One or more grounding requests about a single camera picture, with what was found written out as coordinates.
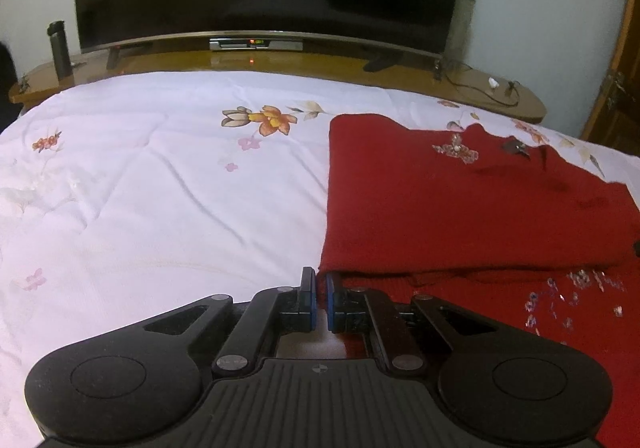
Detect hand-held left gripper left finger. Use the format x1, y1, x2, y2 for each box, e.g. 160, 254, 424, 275
143, 267, 318, 377

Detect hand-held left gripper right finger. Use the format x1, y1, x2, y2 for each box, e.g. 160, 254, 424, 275
325, 273, 501, 372

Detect red knit sweater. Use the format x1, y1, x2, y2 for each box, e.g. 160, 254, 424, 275
318, 114, 640, 448

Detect white floral bedsheet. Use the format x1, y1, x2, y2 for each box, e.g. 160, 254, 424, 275
0, 70, 640, 448

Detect silver set-top box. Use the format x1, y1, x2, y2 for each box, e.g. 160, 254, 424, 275
209, 38, 304, 51

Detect wooden television stand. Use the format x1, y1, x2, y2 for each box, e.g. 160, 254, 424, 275
9, 40, 548, 125

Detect clear plastic cover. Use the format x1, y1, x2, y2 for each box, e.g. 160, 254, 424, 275
444, 0, 477, 67

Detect black flask bottle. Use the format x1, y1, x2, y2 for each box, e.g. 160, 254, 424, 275
46, 20, 74, 80

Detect brown wooden door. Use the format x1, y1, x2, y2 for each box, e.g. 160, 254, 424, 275
579, 0, 640, 156

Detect black cable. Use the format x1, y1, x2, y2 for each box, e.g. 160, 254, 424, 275
433, 60, 522, 107

